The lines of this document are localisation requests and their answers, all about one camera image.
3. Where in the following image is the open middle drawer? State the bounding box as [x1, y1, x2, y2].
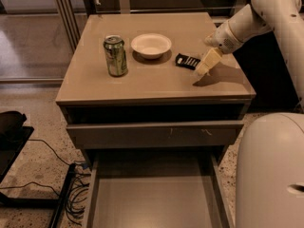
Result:
[83, 151, 235, 228]

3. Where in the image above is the black cable bundle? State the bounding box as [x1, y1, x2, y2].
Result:
[0, 139, 91, 227]

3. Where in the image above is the grey drawer cabinet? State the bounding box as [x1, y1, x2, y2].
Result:
[55, 12, 257, 228]

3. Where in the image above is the white bowl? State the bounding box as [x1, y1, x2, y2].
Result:
[131, 33, 172, 60]

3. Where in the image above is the closed top drawer front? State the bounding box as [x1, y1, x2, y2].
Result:
[66, 121, 243, 149]

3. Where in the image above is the black rxbar chocolate bar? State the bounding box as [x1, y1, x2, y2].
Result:
[175, 53, 200, 70]

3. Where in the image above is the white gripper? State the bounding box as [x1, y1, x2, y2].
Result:
[195, 20, 243, 76]

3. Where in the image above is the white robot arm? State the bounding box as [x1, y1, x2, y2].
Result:
[195, 0, 304, 228]

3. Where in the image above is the dark object on stand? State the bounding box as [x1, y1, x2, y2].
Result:
[0, 111, 27, 139]

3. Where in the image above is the green soda can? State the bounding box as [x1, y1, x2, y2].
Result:
[103, 35, 128, 77]

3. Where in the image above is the metal railing frame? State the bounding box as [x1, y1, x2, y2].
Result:
[50, 0, 304, 54]

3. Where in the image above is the black stand base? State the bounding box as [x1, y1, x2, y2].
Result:
[0, 125, 77, 228]

